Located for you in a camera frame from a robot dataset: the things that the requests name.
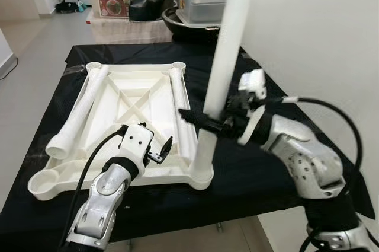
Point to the white plastic table top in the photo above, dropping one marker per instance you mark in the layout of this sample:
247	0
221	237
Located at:
118	121

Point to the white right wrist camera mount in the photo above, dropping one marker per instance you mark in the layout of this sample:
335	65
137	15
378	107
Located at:
253	83

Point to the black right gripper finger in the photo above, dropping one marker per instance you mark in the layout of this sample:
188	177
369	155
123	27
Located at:
204	120

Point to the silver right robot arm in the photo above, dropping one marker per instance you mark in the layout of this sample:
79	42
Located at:
302	157

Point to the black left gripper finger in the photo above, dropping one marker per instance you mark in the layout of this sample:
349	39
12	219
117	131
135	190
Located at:
167	147

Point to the beige fabric bench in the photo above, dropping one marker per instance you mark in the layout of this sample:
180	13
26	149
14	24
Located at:
124	31

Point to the clear plastic container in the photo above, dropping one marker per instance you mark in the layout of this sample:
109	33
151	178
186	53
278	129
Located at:
201	6

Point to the black tablecloth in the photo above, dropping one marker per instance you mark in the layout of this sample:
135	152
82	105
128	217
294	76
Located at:
231	198

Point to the clear tape strip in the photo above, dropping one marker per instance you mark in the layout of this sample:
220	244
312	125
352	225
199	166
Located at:
77	69

